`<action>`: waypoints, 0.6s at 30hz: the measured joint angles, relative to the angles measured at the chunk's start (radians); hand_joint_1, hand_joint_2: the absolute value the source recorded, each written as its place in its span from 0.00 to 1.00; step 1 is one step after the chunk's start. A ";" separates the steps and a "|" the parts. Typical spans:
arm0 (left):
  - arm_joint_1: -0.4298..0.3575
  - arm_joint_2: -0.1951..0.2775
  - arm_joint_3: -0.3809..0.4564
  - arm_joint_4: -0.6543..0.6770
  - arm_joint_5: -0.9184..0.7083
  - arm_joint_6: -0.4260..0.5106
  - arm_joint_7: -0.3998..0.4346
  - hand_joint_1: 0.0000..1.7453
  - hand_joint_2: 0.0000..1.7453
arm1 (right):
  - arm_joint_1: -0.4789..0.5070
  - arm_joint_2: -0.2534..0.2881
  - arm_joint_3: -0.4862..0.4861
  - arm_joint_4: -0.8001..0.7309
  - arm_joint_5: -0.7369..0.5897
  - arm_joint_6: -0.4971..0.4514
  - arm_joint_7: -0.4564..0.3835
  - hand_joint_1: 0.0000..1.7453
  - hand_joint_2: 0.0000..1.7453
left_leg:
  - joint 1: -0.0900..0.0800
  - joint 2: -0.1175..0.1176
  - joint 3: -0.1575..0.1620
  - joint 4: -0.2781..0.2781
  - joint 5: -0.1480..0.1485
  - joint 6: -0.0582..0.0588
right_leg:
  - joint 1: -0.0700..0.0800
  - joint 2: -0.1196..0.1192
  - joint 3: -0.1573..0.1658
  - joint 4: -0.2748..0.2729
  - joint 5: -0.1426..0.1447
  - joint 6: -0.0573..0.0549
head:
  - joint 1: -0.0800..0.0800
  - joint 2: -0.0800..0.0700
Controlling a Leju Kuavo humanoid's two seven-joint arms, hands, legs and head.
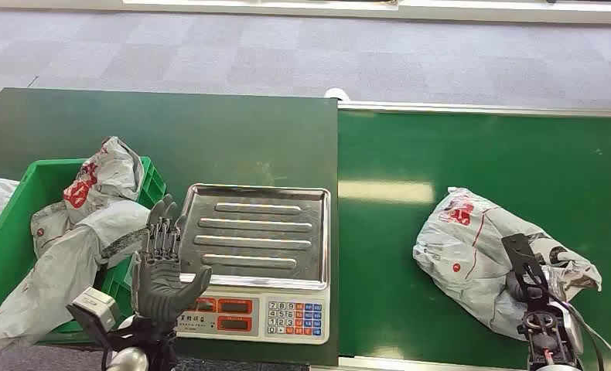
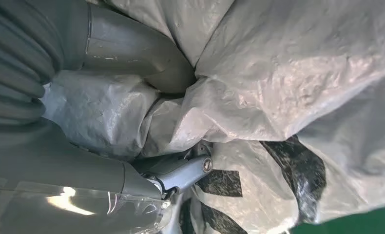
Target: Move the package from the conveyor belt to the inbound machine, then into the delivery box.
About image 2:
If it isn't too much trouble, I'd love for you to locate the green conveyor belt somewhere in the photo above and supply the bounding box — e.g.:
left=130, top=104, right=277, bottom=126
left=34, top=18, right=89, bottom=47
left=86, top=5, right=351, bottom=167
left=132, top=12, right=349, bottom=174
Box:
left=289, top=202, right=385, bottom=234

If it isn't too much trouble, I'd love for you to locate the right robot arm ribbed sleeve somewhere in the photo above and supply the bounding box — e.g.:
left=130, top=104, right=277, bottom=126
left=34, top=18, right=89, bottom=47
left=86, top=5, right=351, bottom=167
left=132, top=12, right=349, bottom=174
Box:
left=0, top=0, right=88, bottom=127

